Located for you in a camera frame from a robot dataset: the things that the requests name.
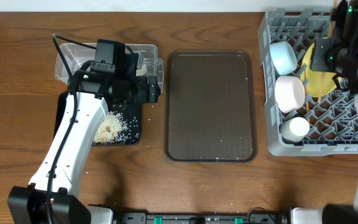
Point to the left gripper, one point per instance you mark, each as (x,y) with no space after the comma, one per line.
(153,89)

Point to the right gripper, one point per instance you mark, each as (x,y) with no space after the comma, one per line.
(319,58)

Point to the white napkin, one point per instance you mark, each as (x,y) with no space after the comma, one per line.
(142,71)

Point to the yellow plate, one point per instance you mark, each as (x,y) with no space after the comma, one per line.
(313,77)

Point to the light blue bowl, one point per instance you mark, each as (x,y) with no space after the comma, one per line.
(283,57)

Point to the rice food scraps pile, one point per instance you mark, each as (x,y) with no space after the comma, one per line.
(110,127)

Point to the pink bowl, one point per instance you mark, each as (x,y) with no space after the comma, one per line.
(289,93)

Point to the white plastic cup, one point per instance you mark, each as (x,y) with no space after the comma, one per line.
(295,129)

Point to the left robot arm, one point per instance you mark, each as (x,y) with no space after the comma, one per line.
(102,103)

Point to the black waste tray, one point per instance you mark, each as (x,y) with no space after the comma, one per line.
(132,124)

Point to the grey dishwasher rack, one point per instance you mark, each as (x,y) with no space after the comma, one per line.
(334,121)

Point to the clear plastic waste bin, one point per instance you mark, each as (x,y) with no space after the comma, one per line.
(77,55)

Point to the dark brown serving tray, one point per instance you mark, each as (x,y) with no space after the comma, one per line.
(210,107)

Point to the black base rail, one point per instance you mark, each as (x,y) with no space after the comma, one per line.
(255,216)

